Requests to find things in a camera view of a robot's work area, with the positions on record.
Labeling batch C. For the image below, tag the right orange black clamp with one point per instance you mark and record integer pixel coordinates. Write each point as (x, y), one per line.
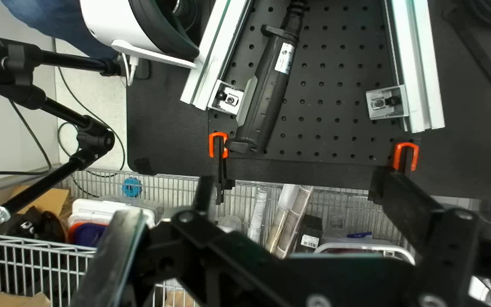
(404, 158)

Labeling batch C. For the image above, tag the white wire basket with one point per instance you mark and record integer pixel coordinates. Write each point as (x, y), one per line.
(31, 267)

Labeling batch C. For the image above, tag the black power tool handle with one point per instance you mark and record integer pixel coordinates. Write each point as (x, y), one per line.
(266, 88)

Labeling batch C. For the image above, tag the left orange black clamp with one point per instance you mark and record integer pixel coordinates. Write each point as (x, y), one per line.
(218, 154)

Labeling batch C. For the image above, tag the black perforated mounting board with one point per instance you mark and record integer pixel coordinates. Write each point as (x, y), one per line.
(322, 134)

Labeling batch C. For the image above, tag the right aluminium extrusion rail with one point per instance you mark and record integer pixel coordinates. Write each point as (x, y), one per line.
(416, 95)

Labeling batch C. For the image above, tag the left aluminium extrusion rail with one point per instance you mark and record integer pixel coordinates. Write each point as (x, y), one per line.
(215, 50)

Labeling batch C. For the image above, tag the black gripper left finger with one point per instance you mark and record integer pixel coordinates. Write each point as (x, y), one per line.
(133, 262)

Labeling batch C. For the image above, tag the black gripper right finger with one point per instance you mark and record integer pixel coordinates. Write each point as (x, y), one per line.
(447, 240)

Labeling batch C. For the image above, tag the orange black clamp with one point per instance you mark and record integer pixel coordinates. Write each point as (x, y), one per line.
(404, 158)
(218, 154)

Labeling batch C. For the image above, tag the aluminium extrusion rail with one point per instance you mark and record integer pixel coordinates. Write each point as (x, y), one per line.
(416, 95)
(215, 50)

